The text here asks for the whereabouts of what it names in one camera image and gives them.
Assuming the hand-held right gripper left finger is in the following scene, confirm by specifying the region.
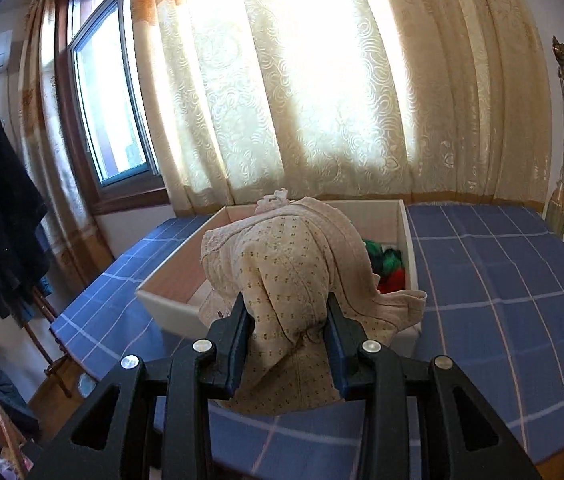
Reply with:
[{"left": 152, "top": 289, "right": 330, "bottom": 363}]
[{"left": 26, "top": 292, "right": 255, "bottom": 480}]

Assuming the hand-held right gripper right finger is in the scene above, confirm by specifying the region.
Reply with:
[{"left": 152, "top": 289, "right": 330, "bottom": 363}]
[{"left": 326, "top": 292, "right": 543, "bottom": 480}]

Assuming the white cardboard box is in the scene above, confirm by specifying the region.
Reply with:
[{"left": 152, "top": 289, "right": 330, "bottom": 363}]
[{"left": 136, "top": 199, "right": 421, "bottom": 358}]

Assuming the bright red underwear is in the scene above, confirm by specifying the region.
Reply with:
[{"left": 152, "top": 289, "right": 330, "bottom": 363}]
[{"left": 377, "top": 267, "right": 407, "bottom": 295}]

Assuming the beige dotted underwear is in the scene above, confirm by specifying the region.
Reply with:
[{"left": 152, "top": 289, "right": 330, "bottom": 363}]
[{"left": 201, "top": 190, "right": 428, "bottom": 416}]

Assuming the green black underwear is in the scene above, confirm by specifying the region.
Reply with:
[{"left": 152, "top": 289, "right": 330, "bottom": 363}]
[{"left": 364, "top": 240, "right": 407, "bottom": 278}]

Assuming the blue checked tablecloth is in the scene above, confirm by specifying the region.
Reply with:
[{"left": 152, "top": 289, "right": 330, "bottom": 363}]
[{"left": 50, "top": 202, "right": 564, "bottom": 466}]

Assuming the teal cloth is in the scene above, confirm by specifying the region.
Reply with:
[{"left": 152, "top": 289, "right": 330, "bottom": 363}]
[{"left": 12, "top": 270, "right": 55, "bottom": 326}]

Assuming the dark blue garment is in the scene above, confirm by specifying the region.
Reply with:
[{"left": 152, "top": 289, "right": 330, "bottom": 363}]
[{"left": 0, "top": 364, "right": 40, "bottom": 441}]

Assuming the beige patterned curtain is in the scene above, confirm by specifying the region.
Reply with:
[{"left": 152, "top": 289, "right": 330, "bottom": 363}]
[
  {"left": 132, "top": 0, "right": 555, "bottom": 221},
  {"left": 16, "top": 0, "right": 115, "bottom": 281}
]

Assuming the wooden framed window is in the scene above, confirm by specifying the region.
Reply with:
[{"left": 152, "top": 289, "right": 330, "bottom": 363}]
[{"left": 54, "top": 0, "right": 170, "bottom": 216}]

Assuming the brass curtain hook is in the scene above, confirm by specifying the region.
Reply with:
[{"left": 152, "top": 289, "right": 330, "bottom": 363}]
[{"left": 551, "top": 36, "right": 564, "bottom": 81}]

